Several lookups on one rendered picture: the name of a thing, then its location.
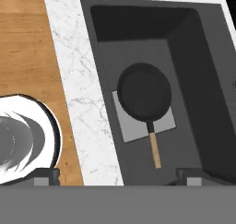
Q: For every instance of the pale grey square drain plate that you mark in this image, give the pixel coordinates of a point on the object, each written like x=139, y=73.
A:
x=135, y=131

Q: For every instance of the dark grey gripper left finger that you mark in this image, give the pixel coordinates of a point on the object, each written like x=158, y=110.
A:
x=46, y=174

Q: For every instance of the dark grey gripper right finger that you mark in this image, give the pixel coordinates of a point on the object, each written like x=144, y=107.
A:
x=187, y=173

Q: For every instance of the round white black-rimmed object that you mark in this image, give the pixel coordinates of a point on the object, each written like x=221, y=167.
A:
x=43, y=123

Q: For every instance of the dark grey sink basin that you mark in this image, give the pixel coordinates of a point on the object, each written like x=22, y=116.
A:
x=196, y=80

